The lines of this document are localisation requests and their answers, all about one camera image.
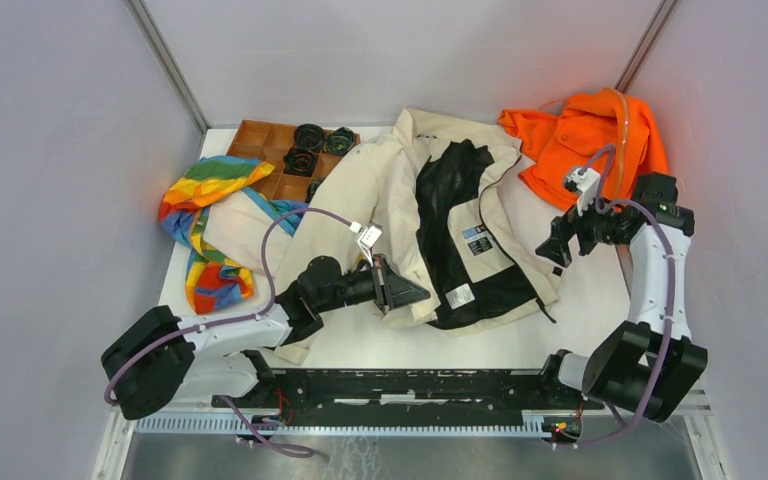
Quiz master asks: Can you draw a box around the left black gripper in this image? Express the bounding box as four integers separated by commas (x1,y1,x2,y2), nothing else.
316,253,430,313

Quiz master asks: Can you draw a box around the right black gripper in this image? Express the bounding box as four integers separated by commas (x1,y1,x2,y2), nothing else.
535,185,630,267

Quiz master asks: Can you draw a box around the beige zip jacket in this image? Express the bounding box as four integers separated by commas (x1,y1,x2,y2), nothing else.
201,107,564,367

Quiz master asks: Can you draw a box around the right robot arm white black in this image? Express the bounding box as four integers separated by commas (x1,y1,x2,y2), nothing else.
536,167,708,422

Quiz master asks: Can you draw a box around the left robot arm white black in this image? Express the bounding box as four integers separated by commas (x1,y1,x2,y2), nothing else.
101,254,430,420

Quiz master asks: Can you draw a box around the orange jacket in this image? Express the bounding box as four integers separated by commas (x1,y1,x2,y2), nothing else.
498,88,669,211

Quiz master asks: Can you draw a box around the black rolled sock near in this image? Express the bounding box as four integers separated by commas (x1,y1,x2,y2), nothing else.
305,177,325,203

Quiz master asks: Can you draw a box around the black rolled sock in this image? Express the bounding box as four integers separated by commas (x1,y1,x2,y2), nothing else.
283,147,319,178
305,177,325,203
293,123,327,152
322,127,356,157

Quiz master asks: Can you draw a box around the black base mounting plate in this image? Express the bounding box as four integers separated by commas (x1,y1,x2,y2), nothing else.
234,368,602,427

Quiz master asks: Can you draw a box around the black rolled sock far right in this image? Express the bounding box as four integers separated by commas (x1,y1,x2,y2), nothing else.
322,127,356,157

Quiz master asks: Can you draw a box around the black rolled sock middle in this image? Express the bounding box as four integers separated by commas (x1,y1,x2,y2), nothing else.
283,147,319,178

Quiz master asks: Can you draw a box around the black rolled sock far left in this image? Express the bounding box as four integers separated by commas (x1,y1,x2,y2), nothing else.
293,123,327,152

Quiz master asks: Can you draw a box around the rainbow striped garment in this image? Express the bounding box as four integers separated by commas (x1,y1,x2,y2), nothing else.
158,155,307,314

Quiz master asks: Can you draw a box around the brown wooden compartment tray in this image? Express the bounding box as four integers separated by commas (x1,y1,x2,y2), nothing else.
228,120,361,202

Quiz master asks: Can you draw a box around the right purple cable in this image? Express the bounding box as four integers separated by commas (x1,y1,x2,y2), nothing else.
552,144,680,448

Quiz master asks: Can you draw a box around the purple cable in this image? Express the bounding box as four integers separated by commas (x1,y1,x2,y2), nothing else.
552,144,680,448
103,207,362,460

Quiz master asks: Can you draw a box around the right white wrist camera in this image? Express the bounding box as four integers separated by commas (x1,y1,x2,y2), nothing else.
562,167,602,216

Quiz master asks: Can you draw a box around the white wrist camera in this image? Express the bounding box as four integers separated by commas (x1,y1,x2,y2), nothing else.
349,222,383,266
562,167,602,216

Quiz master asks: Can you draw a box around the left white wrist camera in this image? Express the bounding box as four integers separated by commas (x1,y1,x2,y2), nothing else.
349,222,383,266

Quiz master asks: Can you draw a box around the aluminium frame rail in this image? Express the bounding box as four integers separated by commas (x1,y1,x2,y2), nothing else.
110,390,713,440

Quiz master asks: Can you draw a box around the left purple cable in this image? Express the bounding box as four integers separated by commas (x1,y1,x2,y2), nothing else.
103,207,362,460

